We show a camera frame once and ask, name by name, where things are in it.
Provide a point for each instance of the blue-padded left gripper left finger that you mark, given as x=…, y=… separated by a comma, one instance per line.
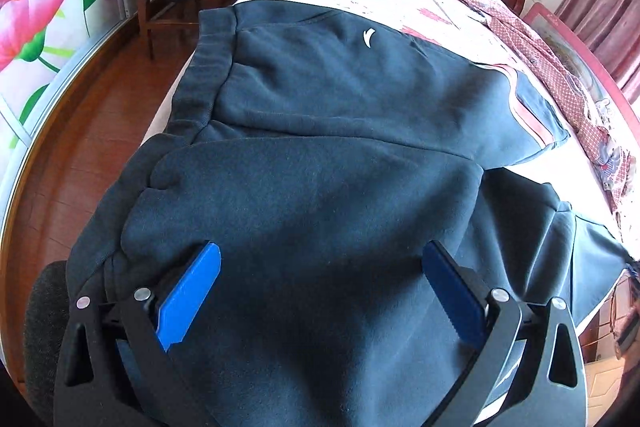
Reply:
x=113, y=367

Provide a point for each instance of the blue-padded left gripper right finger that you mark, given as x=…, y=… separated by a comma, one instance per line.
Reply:
x=549, y=385

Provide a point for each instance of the dark navy sweatpants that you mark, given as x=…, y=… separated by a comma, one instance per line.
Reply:
x=330, y=232

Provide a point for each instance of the red patterned quilt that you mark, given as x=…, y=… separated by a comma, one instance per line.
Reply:
x=613, y=163

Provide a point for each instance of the pink framed board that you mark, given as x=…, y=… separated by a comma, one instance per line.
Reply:
x=581, y=62

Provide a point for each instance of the mauve window curtain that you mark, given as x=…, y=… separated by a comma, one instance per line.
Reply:
x=610, y=29

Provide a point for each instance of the floral wardrobe door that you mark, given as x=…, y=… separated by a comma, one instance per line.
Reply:
x=44, y=43

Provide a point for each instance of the white floral bed sheet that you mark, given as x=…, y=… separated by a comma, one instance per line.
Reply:
x=450, y=31

